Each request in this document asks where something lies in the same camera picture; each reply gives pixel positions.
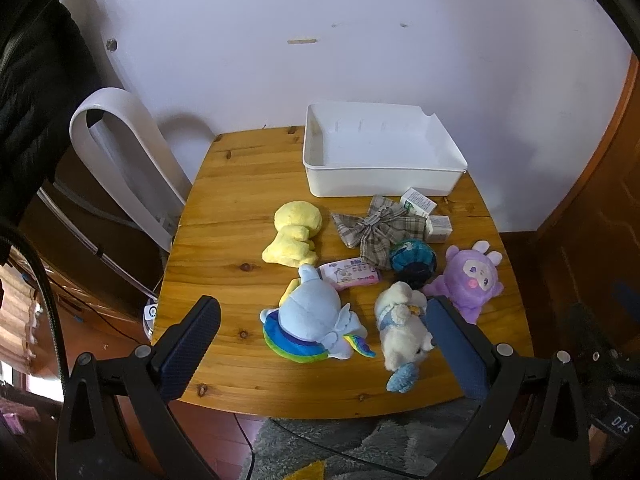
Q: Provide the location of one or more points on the black hanging jacket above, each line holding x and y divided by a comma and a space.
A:
46, 72

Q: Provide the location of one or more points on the grey plaid fabric bow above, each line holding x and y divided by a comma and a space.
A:
386, 224

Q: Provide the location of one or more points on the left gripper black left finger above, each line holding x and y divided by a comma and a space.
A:
178, 353

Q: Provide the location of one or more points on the yellow chick plush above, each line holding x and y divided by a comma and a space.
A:
297, 223

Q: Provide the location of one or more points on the blue rainbow pony plush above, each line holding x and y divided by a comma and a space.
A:
312, 324

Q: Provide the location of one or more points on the blue floral drawstring pouch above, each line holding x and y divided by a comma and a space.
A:
413, 262

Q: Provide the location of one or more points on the pink wet wipes pack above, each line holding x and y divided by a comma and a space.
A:
349, 273

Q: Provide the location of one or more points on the purple bunny plush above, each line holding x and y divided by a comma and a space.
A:
469, 279

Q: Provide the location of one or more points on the white bear plush blue sweater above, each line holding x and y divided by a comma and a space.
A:
400, 315

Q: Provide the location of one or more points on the white text-printed box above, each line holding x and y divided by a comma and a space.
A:
438, 229

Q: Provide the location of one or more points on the white green small carton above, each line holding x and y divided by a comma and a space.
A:
416, 203

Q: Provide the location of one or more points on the white plastic storage bin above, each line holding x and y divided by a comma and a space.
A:
366, 149

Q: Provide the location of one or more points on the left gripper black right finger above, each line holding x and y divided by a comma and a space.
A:
464, 346

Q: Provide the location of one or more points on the brown wooden door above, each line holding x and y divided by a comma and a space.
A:
587, 251

